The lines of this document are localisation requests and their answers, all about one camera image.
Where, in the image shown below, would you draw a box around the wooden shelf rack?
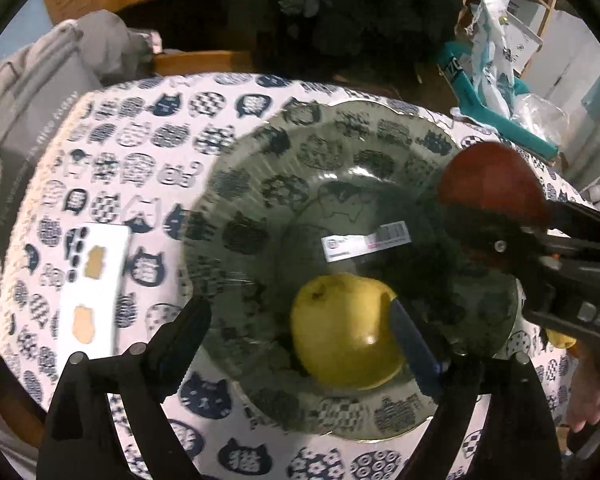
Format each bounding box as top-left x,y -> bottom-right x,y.
452,0 -> 563,51

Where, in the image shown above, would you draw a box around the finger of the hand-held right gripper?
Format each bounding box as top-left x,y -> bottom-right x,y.
442,200 -> 561,286
545,199 -> 600,236

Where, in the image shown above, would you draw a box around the grey fabric bag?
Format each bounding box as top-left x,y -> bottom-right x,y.
0,42 -> 103,241

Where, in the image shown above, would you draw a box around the white sticker card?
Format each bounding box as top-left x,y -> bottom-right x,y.
55,223 -> 132,361

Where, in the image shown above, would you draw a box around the person's right hand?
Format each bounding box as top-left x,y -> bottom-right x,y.
567,345 -> 600,433

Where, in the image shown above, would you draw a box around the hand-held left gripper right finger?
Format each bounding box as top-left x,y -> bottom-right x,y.
387,301 -> 563,480

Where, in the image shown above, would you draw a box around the clear plastic bag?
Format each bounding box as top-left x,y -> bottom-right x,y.
512,92 -> 571,146

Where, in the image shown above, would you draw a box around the cat print tablecloth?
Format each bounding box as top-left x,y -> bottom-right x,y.
0,72 -> 600,480

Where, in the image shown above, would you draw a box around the yellow lemon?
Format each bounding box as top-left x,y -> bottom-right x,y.
545,327 -> 578,351

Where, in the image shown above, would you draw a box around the teal box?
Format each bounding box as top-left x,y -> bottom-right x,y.
437,42 -> 561,158

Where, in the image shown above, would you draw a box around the dark hanging coats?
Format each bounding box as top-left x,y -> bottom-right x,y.
220,0 -> 476,96

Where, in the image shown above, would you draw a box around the scalloped glass plate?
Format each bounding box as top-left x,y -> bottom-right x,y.
177,100 -> 526,443

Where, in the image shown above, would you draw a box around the white printed plastic bag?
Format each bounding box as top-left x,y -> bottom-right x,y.
460,0 -> 518,116

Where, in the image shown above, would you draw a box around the red apple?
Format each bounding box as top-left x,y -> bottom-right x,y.
436,141 -> 553,231

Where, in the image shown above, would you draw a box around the white printed box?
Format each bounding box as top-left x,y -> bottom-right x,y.
500,0 -> 543,78

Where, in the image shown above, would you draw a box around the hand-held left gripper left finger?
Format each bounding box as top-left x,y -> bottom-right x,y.
40,299 -> 213,480

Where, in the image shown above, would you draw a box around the yellow apple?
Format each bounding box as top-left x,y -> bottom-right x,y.
290,274 -> 411,391

